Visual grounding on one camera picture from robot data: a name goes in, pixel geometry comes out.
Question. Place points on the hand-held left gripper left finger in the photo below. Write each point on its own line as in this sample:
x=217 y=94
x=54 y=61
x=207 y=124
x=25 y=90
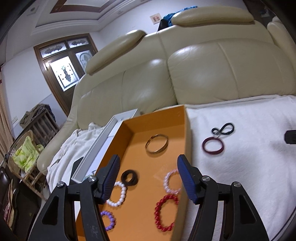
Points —
x=111 y=179

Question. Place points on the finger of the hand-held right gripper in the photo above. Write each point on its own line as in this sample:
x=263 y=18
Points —
x=291 y=137

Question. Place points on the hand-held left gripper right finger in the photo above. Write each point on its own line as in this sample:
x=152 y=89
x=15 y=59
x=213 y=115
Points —
x=186 y=180

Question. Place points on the orange cardboard box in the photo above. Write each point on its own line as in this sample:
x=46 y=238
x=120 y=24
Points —
x=138 y=143

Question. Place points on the gold bangle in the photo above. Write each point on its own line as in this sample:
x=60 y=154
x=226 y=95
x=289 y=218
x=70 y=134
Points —
x=146 y=146

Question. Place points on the black phone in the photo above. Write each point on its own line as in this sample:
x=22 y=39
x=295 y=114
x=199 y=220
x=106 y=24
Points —
x=77 y=166

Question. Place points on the white box lid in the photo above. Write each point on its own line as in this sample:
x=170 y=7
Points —
x=99 y=143

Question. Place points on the white towel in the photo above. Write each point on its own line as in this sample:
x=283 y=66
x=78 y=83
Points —
x=254 y=173

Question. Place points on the off-white cloth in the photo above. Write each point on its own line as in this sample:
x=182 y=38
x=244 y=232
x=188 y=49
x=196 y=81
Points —
x=64 y=150

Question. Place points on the wooden crate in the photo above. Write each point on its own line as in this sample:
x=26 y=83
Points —
x=46 y=129

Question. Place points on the green patterned cushion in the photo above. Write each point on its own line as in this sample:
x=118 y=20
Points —
x=26 y=155

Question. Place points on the wicker chair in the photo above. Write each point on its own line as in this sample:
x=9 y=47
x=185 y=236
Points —
x=13 y=171

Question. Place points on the dark wooden cabinet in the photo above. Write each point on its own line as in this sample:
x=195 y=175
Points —
x=16 y=208

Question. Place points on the olive cloth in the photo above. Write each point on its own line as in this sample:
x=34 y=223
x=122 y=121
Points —
x=30 y=114

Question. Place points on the cream leather sofa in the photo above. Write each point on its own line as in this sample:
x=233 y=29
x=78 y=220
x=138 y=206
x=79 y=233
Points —
x=208 y=69

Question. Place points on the beige curtain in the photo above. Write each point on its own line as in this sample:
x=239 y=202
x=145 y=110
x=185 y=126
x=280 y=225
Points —
x=4 y=115

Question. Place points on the blue cloth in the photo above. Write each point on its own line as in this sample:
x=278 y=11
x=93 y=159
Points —
x=171 y=16

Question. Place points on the wall picture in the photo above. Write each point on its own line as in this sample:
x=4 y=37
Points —
x=155 y=18

